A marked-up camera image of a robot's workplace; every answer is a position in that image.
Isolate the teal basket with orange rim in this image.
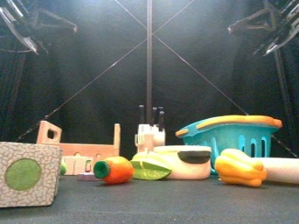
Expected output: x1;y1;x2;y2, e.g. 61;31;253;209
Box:
173;115;284;176

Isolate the wooden toy crate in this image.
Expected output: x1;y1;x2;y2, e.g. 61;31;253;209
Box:
34;120;121;176

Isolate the white cylinder toy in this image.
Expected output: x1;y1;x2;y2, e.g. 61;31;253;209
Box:
251;157;299;185

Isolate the white utensil holder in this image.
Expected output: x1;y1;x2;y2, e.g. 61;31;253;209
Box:
134;123;166;153

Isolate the yellow toy bell pepper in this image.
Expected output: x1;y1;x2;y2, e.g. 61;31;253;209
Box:
213;148;268;188

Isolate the white toy block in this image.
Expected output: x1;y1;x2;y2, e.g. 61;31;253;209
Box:
61;155;96;176

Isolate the patterned cube with green circle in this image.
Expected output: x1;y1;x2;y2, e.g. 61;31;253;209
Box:
0;141;64;208

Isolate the white bowl with dark rim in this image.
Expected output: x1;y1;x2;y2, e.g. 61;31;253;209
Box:
153;144;212;180

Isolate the orange toy fruit green cap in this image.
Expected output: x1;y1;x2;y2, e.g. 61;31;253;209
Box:
92;156;136;186

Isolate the green lime slice toy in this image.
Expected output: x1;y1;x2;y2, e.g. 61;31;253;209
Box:
129;150;173;181

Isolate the thin diagonal brace cord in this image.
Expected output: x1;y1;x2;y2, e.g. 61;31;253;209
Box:
113;0;299;158
14;0;196;143

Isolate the metal frame pole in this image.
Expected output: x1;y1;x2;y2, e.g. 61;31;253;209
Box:
144;0;154;125

